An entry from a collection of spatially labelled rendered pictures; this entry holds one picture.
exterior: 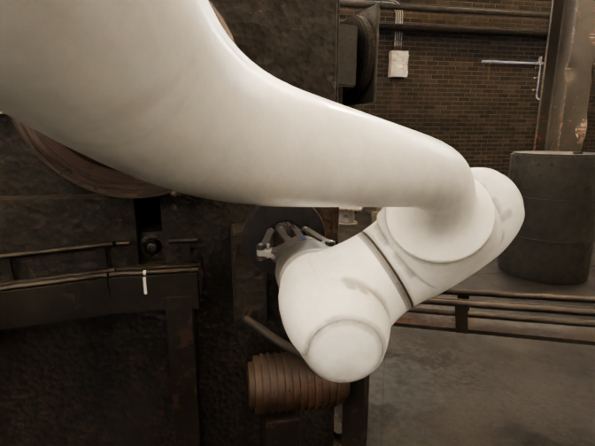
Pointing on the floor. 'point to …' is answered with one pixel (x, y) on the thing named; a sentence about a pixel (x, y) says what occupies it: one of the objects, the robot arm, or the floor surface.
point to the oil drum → (552, 217)
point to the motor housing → (288, 395)
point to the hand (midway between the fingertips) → (284, 227)
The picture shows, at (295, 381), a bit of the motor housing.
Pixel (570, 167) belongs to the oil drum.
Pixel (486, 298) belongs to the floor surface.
